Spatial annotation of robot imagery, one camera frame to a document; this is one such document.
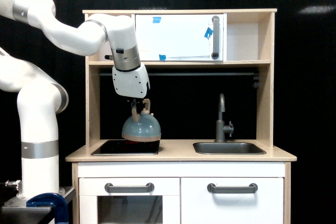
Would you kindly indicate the blue clamp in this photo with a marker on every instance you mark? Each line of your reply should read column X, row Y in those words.
column 54, row 200

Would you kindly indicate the blue tape right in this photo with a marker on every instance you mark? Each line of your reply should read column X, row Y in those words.
column 208, row 33

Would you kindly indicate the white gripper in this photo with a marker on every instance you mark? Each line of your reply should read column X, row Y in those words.
column 133, row 84

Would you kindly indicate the black stove top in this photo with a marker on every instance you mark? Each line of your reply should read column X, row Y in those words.
column 126, row 147

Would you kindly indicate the blue tape bottom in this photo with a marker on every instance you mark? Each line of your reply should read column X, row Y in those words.
column 162, row 57

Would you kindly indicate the grey faucet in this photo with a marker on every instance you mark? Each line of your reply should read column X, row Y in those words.
column 221, row 127

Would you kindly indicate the blue tape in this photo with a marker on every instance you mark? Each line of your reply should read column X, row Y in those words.
column 156, row 20
column 208, row 33
column 162, row 57

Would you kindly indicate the blue toy teapot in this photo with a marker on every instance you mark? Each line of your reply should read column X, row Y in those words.
column 142, row 127

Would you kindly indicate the white microwave door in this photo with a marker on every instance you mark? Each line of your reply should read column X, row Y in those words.
column 179, row 36

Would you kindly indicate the dark hanging rail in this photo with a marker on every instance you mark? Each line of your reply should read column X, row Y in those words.
column 205, row 74

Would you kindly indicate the grey oven door handle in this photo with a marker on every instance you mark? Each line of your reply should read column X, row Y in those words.
column 109, row 188

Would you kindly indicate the white oven door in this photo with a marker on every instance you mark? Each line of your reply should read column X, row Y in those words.
column 159, row 206

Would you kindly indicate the white cabinet door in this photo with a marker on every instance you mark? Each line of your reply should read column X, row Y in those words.
column 200, row 206

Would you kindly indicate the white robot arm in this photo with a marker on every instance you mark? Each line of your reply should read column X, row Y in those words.
column 40, row 98

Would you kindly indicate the blue tape top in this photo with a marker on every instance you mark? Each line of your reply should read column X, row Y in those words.
column 156, row 20

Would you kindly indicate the grey sink basin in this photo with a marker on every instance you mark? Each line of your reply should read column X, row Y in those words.
column 215, row 148

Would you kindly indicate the wooden toy kitchen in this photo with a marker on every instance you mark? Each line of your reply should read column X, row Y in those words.
column 178, row 158

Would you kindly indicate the grey cabinet door handle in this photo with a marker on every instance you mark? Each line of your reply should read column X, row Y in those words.
column 250, row 189

